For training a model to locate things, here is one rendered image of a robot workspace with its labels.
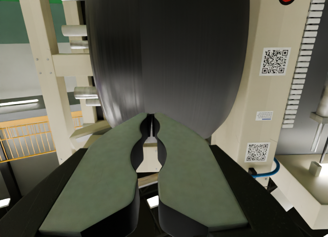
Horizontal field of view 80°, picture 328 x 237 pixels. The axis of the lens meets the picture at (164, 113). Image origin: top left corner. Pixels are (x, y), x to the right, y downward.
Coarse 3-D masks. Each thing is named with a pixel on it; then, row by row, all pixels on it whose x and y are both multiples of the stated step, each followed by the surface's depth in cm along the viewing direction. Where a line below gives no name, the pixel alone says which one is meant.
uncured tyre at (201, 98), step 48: (96, 0) 32; (144, 0) 31; (192, 0) 31; (240, 0) 33; (96, 48) 34; (144, 48) 32; (192, 48) 33; (240, 48) 35; (144, 96) 36; (192, 96) 37
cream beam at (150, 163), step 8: (96, 136) 102; (88, 144) 95; (144, 144) 95; (152, 144) 95; (144, 152) 94; (152, 152) 94; (144, 160) 95; (152, 160) 96; (144, 168) 97; (152, 168) 97; (160, 168) 97
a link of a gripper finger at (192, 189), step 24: (168, 120) 11; (168, 144) 9; (192, 144) 9; (168, 168) 8; (192, 168) 8; (216, 168) 8; (168, 192) 7; (192, 192) 7; (216, 192) 7; (168, 216) 7; (192, 216) 6; (216, 216) 6; (240, 216) 6
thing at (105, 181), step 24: (144, 120) 11; (96, 144) 9; (120, 144) 9; (96, 168) 8; (120, 168) 8; (72, 192) 7; (96, 192) 7; (120, 192) 7; (48, 216) 6; (72, 216) 6; (96, 216) 6; (120, 216) 6
